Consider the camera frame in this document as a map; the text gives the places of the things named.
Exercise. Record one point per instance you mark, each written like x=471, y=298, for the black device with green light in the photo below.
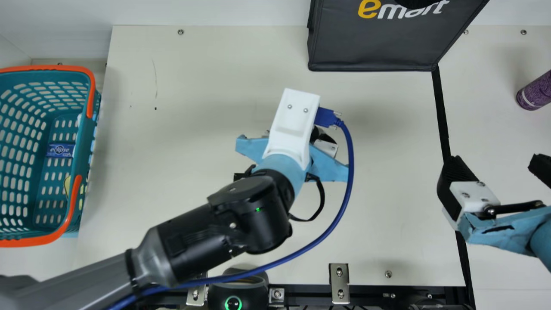
x=234, y=301

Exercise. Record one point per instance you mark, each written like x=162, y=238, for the rectangular tin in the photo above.
x=60, y=150

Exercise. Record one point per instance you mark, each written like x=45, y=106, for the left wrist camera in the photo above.
x=292, y=129

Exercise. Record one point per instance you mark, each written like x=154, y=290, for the purple can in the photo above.
x=536, y=92

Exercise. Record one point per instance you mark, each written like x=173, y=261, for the black strip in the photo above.
x=443, y=129

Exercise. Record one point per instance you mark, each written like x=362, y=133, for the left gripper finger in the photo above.
x=328, y=149

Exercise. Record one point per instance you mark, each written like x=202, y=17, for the teal shopping basket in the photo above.
x=26, y=129

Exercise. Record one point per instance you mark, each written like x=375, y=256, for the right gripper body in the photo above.
x=508, y=232

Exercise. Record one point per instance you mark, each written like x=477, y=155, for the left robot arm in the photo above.
x=241, y=215

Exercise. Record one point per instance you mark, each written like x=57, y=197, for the dark grey bag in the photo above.
x=387, y=38

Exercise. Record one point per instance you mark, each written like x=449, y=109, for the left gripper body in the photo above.
x=280, y=172

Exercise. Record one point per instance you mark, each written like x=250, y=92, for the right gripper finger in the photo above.
x=541, y=170
x=465, y=189

